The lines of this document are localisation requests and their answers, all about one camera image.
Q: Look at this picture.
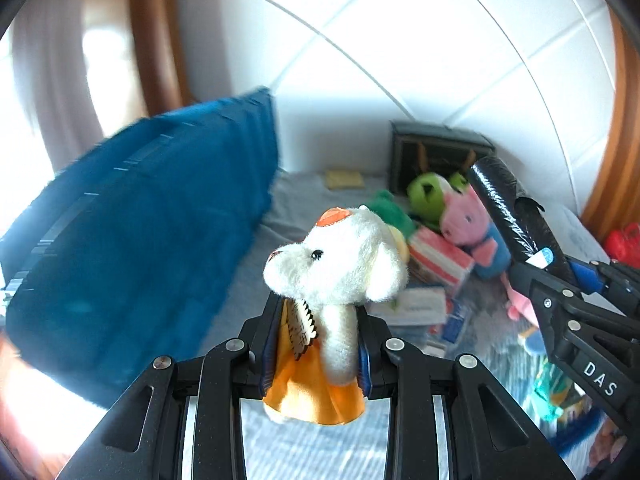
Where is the red white tissue brick pack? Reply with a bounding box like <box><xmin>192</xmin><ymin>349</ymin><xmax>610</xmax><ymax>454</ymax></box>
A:
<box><xmin>408</xmin><ymin>228</ymin><xmax>475</xmax><ymax>296</ymax></box>

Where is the white bear plush orange dress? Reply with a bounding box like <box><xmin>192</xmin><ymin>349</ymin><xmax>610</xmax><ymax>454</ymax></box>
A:
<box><xmin>262</xmin><ymin>205</ymin><xmax>408</xmax><ymax>426</ymax></box>

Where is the pink pig plush with glasses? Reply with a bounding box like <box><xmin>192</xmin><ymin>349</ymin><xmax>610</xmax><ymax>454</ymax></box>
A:
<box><xmin>500</xmin><ymin>273</ymin><xmax>539</xmax><ymax>327</ymax></box>

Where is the pink pig plush blue body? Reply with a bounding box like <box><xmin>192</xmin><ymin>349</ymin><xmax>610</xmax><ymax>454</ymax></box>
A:
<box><xmin>439</xmin><ymin>186</ymin><xmax>511</xmax><ymax>280</ymax></box>

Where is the large white medicine box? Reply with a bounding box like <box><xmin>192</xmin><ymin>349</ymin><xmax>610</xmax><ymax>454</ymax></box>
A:
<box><xmin>367</xmin><ymin>286</ymin><xmax>447</xmax><ymax>326</ymax></box>

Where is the yellow duck plush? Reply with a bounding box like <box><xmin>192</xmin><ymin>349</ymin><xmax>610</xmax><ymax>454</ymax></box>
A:
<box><xmin>387</xmin><ymin>224</ymin><xmax>410</xmax><ymax>263</ymax></box>

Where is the green frog plush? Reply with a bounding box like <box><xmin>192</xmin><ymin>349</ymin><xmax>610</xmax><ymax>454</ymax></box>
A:
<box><xmin>407</xmin><ymin>172</ymin><xmax>469</xmax><ymax>232</ymax></box>

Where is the blue plastic crate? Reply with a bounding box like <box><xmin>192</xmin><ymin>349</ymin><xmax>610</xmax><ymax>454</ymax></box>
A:
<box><xmin>1</xmin><ymin>88</ymin><xmax>279</xmax><ymax>408</ymax></box>

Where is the black box with antlers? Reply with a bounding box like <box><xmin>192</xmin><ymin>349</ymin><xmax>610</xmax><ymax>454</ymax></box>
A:
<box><xmin>387</xmin><ymin>120</ymin><xmax>496</xmax><ymax>195</ymax></box>

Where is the yellow sticky note pad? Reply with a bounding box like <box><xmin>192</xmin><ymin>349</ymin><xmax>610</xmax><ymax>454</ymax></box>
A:
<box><xmin>324</xmin><ymin>169</ymin><xmax>366</xmax><ymax>190</ymax></box>

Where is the white curtain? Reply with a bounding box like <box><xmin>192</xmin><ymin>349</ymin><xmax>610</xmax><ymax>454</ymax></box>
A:
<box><xmin>12</xmin><ymin>0</ymin><xmax>103</xmax><ymax>172</ymax></box>

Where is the wooden bed frame post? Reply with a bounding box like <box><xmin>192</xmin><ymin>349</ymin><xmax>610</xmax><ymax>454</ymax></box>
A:
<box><xmin>129</xmin><ymin>0</ymin><xmax>191</xmax><ymax>116</ymax></box>

